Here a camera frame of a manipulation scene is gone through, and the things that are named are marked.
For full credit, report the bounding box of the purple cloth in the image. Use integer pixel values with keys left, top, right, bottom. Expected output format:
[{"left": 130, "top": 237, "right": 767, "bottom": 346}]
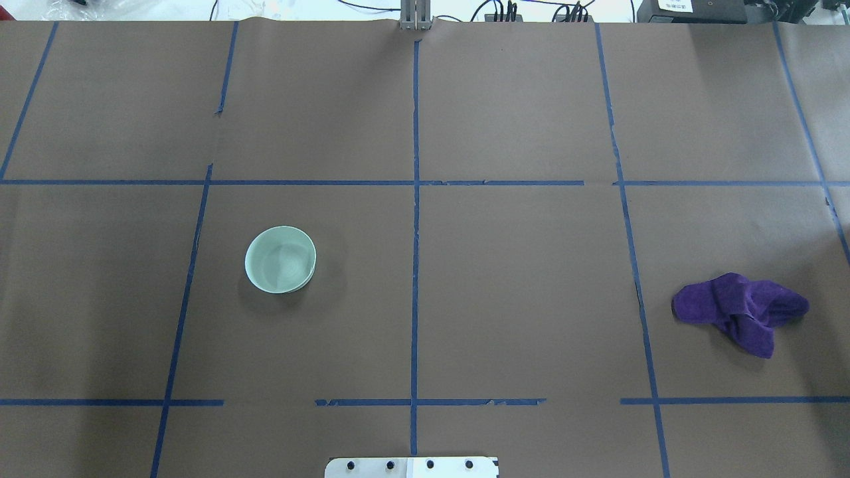
[{"left": 671, "top": 273, "right": 810, "bottom": 359}]

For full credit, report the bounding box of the black power box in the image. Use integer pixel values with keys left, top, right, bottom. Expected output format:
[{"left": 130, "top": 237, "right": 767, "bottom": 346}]
[{"left": 636, "top": 1, "right": 747, "bottom": 25}]

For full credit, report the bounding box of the light green bowl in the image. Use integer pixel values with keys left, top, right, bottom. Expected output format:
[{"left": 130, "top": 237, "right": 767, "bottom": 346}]
[{"left": 244, "top": 226, "right": 317, "bottom": 294}]

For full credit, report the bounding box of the crumpled clear plastic bag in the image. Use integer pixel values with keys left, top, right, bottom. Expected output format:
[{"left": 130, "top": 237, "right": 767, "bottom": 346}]
[{"left": 40, "top": 1, "right": 166, "bottom": 21}]

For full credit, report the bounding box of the aluminium frame post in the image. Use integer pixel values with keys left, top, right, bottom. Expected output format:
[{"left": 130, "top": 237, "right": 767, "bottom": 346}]
[{"left": 400, "top": 0, "right": 434, "bottom": 31}]

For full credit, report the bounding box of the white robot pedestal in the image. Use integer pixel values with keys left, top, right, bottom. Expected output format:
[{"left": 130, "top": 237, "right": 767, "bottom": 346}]
[{"left": 324, "top": 456, "right": 500, "bottom": 477}]

